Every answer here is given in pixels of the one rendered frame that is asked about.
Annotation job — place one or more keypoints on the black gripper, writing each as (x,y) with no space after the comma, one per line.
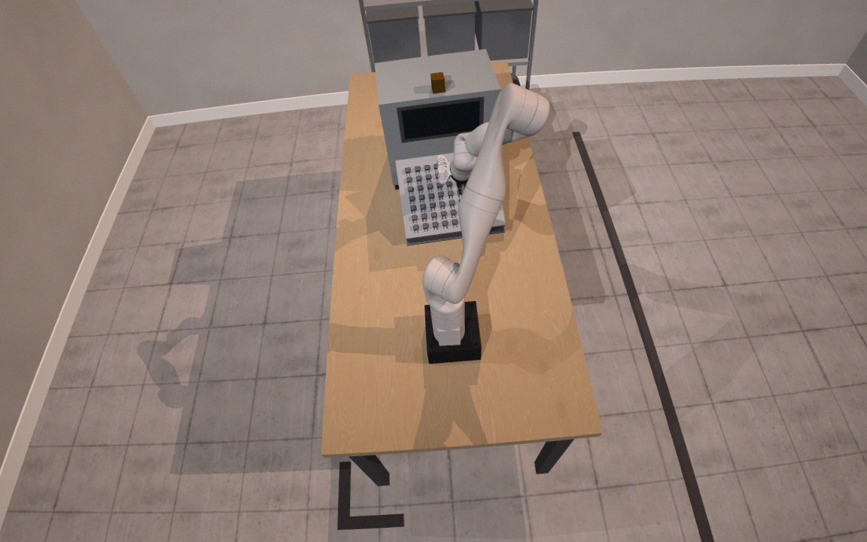
(460,185)

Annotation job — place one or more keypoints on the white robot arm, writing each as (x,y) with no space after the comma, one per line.
(516,109)

